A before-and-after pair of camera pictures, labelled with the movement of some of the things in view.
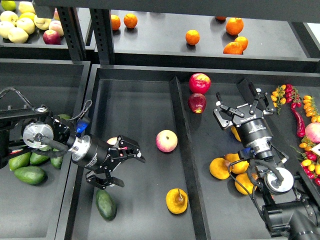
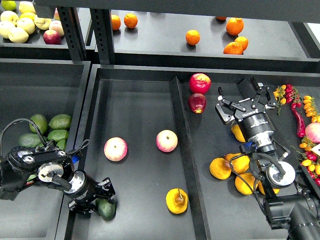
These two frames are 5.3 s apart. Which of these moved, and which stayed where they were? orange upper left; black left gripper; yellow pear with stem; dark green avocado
Moved: black left gripper
Stayed: dark green avocado; orange upper left; yellow pear with stem
